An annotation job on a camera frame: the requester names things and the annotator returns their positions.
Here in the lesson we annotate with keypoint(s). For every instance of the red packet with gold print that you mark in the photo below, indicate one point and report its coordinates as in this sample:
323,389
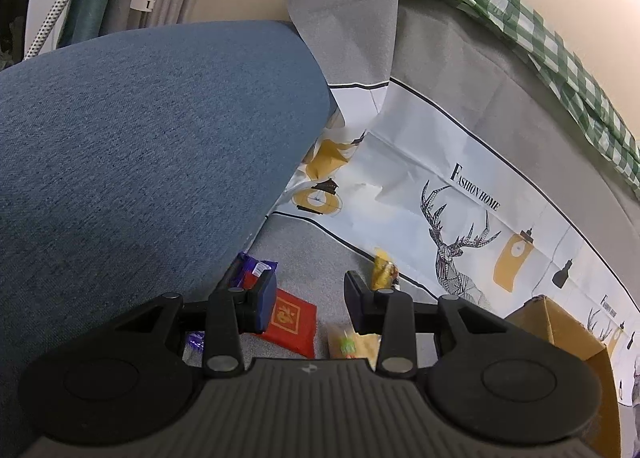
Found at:
295,323

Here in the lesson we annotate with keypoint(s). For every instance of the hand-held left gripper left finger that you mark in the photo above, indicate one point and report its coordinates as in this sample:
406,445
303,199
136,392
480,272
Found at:
265,299

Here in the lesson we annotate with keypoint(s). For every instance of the purple snack packet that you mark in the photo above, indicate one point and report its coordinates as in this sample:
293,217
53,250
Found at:
250,265

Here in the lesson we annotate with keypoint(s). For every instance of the yellow and green snack packet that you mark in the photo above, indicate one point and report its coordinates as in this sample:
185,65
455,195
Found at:
350,343

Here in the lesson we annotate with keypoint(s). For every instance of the small purple wrapper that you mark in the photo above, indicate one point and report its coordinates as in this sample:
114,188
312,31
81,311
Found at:
195,340

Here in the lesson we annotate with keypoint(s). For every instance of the brown cardboard box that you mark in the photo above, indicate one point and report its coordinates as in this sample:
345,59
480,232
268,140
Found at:
560,328

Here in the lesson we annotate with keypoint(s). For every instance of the white plastic clip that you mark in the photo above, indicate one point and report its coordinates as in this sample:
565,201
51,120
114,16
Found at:
143,2

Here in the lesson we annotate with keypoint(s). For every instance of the deer printed sofa cover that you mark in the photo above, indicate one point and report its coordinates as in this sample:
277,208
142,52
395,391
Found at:
450,103

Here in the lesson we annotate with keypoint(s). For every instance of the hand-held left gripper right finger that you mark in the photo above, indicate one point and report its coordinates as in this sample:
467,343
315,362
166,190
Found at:
352,303

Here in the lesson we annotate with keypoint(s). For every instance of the small yellow snack packet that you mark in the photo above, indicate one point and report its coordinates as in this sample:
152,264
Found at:
382,270

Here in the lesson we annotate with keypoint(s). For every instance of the green checked cloth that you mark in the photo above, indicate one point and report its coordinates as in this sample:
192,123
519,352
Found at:
525,23

